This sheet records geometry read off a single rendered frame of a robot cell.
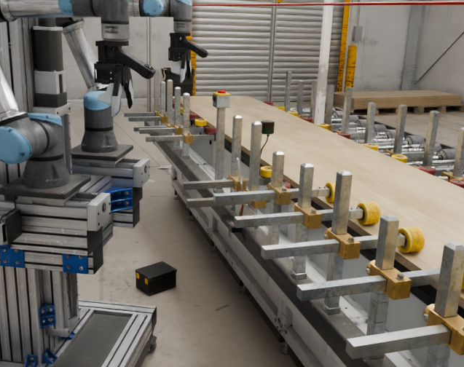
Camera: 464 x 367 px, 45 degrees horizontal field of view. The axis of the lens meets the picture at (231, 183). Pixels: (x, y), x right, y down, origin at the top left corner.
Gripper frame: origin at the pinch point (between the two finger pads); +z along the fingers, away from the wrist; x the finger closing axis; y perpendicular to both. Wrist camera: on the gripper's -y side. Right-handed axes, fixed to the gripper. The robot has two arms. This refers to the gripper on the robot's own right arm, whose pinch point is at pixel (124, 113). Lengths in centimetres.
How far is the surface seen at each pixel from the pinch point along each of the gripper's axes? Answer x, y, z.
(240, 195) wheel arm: -44, -29, 36
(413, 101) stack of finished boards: -884, -242, 109
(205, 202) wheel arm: -64, -13, 46
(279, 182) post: -54, -43, 33
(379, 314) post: 14, -75, 48
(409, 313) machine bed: -8, -87, 58
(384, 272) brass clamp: 16, -74, 35
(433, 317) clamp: 35, -83, 36
